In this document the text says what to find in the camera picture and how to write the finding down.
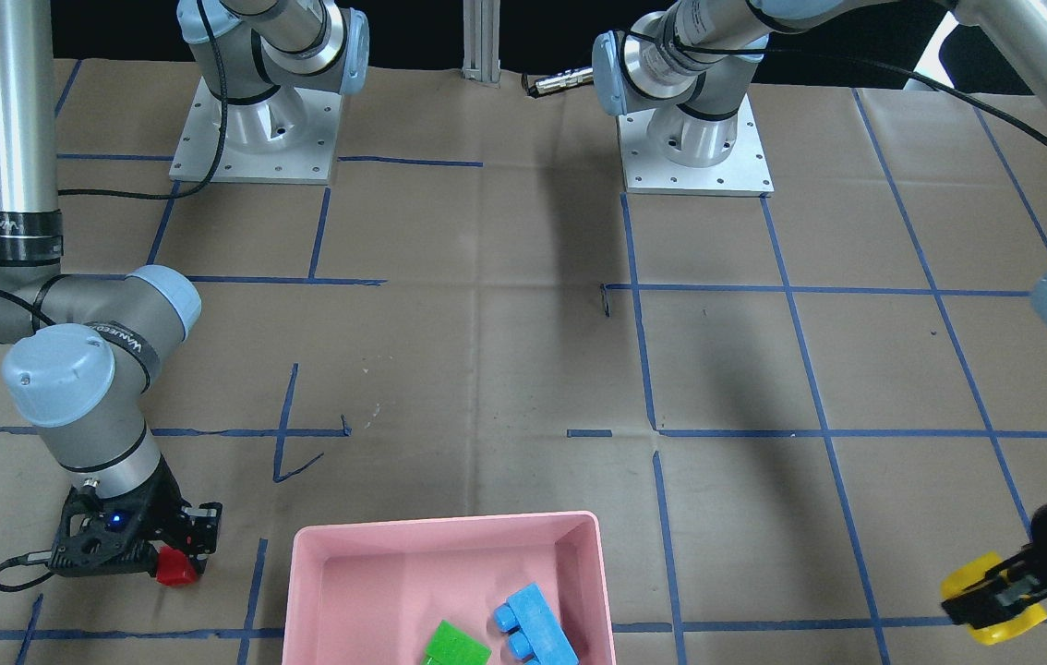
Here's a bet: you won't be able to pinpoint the yellow toy block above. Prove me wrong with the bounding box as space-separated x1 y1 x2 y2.
940 551 1047 647

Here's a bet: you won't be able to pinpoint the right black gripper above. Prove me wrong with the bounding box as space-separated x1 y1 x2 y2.
54 462 223 577

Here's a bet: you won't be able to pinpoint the pink plastic box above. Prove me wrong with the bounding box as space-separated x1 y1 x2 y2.
282 511 616 664

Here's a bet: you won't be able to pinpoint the blue toy block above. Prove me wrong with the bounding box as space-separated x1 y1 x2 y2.
491 584 580 664

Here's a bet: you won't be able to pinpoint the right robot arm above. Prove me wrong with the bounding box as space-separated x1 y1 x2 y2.
0 1 370 586

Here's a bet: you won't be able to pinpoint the red toy block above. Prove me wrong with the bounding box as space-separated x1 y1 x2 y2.
153 546 201 586

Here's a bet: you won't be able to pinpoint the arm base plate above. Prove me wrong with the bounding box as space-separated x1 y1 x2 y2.
169 80 343 185
617 97 776 197

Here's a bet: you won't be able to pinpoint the green toy block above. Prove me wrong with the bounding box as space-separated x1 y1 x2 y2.
421 620 491 665

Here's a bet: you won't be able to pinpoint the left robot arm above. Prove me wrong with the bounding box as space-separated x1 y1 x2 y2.
591 1 1047 645

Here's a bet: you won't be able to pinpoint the aluminium frame post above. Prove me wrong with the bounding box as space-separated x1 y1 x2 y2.
461 0 502 88

